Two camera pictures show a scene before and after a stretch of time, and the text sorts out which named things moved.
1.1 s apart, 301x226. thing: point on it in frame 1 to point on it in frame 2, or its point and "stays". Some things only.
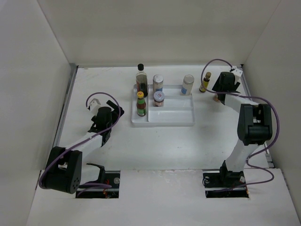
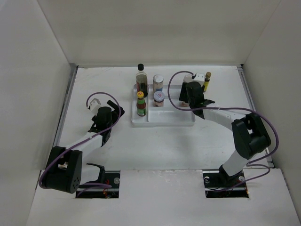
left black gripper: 115,113 stays
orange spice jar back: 216,98 to 183,104
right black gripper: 217,85 to 184,90
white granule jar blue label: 158,82 stays
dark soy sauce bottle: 141,80 stays
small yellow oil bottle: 205,83 stays
